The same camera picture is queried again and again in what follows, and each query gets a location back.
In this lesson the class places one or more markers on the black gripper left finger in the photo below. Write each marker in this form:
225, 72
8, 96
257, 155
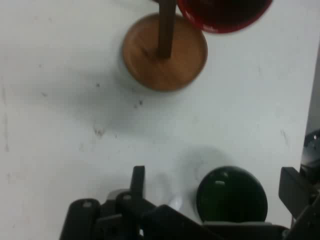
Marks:
82, 220

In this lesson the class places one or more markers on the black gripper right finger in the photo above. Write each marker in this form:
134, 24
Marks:
297, 195

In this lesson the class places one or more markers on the red enamel mug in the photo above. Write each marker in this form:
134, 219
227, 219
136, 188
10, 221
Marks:
225, 15

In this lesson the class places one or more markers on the black rounded floor object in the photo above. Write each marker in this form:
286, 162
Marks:
313, 143

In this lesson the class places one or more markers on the dark green enamel mug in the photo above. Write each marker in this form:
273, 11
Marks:
232, 197

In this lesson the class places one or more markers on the wooden mug tree stand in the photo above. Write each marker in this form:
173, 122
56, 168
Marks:
165, 62

